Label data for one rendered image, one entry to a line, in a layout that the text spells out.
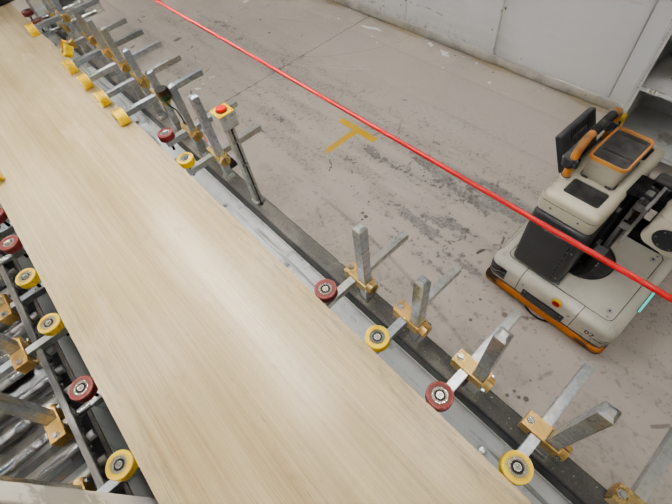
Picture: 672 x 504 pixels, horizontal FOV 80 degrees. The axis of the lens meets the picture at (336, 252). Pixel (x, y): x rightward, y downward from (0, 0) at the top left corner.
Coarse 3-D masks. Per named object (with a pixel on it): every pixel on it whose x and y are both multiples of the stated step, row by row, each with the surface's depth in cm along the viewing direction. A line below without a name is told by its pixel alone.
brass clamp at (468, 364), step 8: (464, 352) 125; (456, 360) 124; (464, 360) 124; (472, 360) 124; (456, 368) 126; (464, 368) 123; (472, 368) 122; (472, 376) 121; (488, 376) 120; (480, 384) 120; (488, 384) 119
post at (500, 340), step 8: (504, 328) 97; (496, 336) 96; (504, 336) 95; (512, 336) 96; (488, 344) 101; (496, 344) 98; (504, 344) 95; (488, 352) 104; (496, 352) 101; (480, 360) 111; (488, 360) 107; (496, 360) 105; (480, 368) 114; (488, 368) 110; (480, 376) 118; (472, 384) 127; (472, 392) 131
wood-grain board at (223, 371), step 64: (0, 64) 262; (0, 128) 219; (64, 128) 212; (128, 128) 205; (0, 192) 188; (64, 192) 183; (128, 192) 178; (192, 192) 173; (64, 256) 161; (128, 256) 157; (192, 256) 153; (256, 256) 150; (64, 320) 144; (128, 320) 141; (192, 320) 138; (256, 320) 135; (320, 320) 132; (128, 384) 127; (192, 384) 125; (256, 384) 122; (320, 384) 120; (384, 384) 118; (192, 448) 114; (256, 448) 112; (320, 448) 110; (384, 448) 108; (448, 448) 107
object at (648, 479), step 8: (664, 440) 108; (664, 448) 106; (656, 456) 106; (664, 456) 105; (648, 464) 106; (656, 464) 105; (664, 464) 104; (648, 472) 104; (656, 472) 104; (640, 480) 103; (648, 480) 103; (656, 480) 103; (632, 488) 104; (640, 488) 102; (648, 488) 102; (640, 496) 101; (648, 496) 101
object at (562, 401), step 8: (584, 368) 121; (592, 368) 121; (576, 376) 120; (584, 376) 120; (568, 384) 120; (576, 384) 119; (568, 392) 118; (576, 392) 118; (560, 400) 117; (568, 400) 117; (552, 408) 116; (560, 408) 116; (544, 416) 115; (552, 416) 115; (552, 424) 114; (528, 440) 112; (536, 440) 112; (520, 448) 111; (528, 448) 111; (528, 456) 110
